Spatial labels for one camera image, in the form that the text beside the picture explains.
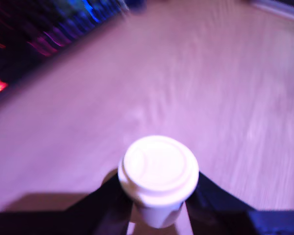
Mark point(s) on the white coffee capsule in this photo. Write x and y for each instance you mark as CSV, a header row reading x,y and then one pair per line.
x,y
159,166

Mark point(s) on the backlit black keyboard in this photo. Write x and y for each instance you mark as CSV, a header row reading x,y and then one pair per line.
x,y
27,29

